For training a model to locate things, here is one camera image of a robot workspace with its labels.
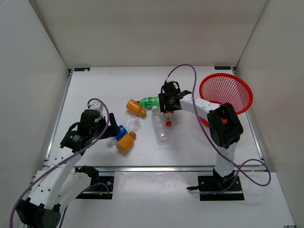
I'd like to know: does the right dark corner label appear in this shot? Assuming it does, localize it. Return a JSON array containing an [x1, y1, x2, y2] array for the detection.
[[214, 66, 231, 70]]

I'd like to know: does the upper orange juice bottle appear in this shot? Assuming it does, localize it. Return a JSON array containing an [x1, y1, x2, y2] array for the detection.
[[126, 99, 147, 117]]

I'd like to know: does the aluminium front table rail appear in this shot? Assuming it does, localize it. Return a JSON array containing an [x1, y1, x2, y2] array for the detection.
[[42, 165, 264, 173]]

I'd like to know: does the green plastic bottle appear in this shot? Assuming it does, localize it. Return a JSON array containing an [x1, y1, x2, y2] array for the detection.
[[137, 96, 160, 110]]

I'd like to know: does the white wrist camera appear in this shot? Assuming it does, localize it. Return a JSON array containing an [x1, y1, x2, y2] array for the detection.
[[164, 80, 179, 86], [87, 101, 104, 118]]

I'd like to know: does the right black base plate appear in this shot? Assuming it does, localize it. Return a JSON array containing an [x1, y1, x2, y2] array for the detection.
[[186, 176, 245, 201]]

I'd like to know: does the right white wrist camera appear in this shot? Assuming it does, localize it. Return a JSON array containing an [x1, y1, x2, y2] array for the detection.
[[164, 80, 179, 86]]

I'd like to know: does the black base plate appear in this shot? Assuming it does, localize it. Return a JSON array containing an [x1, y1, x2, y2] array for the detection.
[[186, 176, 245, 201], [76, 172, 114, 200]]

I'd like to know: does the large clear plastic bottle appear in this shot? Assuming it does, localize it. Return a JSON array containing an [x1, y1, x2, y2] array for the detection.
[[152, 105, 169, 145]]

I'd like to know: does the dark corner label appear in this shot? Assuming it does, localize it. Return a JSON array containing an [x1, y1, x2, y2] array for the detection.
[[74, 67, 90, 72], [214, 66, 231, 70]]

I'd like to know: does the small red cap bottle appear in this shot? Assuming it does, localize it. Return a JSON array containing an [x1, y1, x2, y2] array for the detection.
[[163, 110, 174, 127]]

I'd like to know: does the left dark corner label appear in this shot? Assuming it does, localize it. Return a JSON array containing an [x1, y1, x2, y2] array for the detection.
[[74, 67, 90, 72]]

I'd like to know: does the red mesh plastic bin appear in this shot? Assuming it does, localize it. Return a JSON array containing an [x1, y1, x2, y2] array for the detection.
[[199, 73, 254, 114]]

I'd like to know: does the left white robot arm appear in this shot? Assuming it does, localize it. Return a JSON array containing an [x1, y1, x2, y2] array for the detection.
[[12, 109, 119, 228]]

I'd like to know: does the lower orange juice bottle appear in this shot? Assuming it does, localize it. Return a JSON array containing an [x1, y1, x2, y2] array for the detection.
[[116, 132, 136, 153]]

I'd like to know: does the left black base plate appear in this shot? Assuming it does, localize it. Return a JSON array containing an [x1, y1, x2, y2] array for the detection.
[[76, 172, 114, 200]]

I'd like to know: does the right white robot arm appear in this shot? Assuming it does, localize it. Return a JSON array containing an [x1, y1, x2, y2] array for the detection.
[[159, 81, 243, 193]]

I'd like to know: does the blue label clear bottle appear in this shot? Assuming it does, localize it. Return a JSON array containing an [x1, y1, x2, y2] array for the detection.
[[106, 116, 141, 147]]

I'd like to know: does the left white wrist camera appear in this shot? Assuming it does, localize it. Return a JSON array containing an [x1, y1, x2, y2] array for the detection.
[[87, 101, 104, 118]]

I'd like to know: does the orange juice bottle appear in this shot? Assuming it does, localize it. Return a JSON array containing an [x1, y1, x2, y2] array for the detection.
[[126, 99, 147, 117], [116, 132, 136, 153]]

